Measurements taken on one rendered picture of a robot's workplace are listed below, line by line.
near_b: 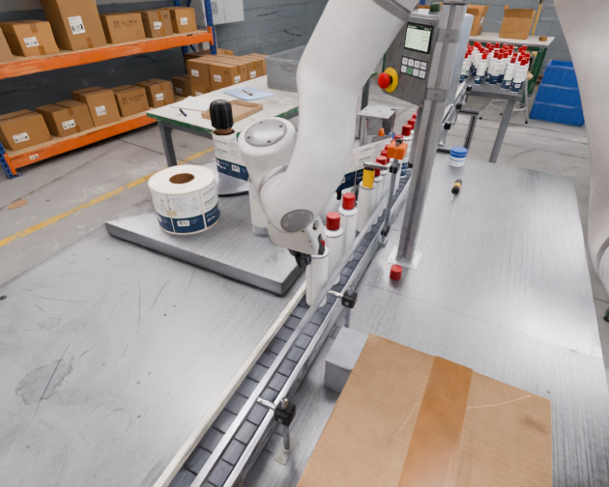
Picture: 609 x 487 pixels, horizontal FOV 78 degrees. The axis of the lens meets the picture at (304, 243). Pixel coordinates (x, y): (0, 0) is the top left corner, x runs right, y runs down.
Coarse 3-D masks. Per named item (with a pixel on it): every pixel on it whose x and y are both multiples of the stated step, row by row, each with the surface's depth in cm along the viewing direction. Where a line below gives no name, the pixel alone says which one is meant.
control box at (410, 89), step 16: (416, 16) 84; (432, 16) 81; (400, 32) 89; (464, 32) 83; (400, 48) 91; (432, 48) 82; (464, 48) 86; (400, 64) 92; (400, 80) 93; (416, 80) 89; (400, 96) 95; (416, 96) 90; (448, 96) 91
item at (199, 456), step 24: (384, 216) 127; (336, 288) 99; (288, 336) 86; (312, 336) 86; (264, 360) 81; (288, 360) 81; (240, 408) 72; (264, 408) 72; (216, 432) 68; (240, 432) 68; (192, 456) 65; (240, 456) 65; (192, 480) 62; (216, 480) 62
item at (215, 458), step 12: (384, 204) 119; (372, 216) 112; (360, 240) 102; (348, 252) 98; (336, 276) 91; (324, 288) 87; (312, 312) 81; (300, 324) 78; (288, 348) 73; (276, 360) 71; (264, 384) 67; (252, 396) 65; (252, 408) 64; (240, 420) 62; (228, 432) 60; (228, 444) 59; (216, 456) 57; (204, 468) 56; (204, 480) 55
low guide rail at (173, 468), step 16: (304, 288) 94; (288, 304) 89; (272, 336) 83; (256, 352) 78; (240, 384) 74; (224, 400) 70; (208, 416) 67; (192, 448) 64; (176, 464) 61; (160, 480) 59
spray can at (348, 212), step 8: (344, 200) 97; (352, 200) 96; (344, 208) 98; (352, 208) 98; (344, 216) 98; (352, 216) 98; (344, 224) 100; (352, 224) 100; (344, 232) 101; (352, 232) 101; (344, 240) 103; (352, 240) 103; (344, 248) 104; (352, 256) 107
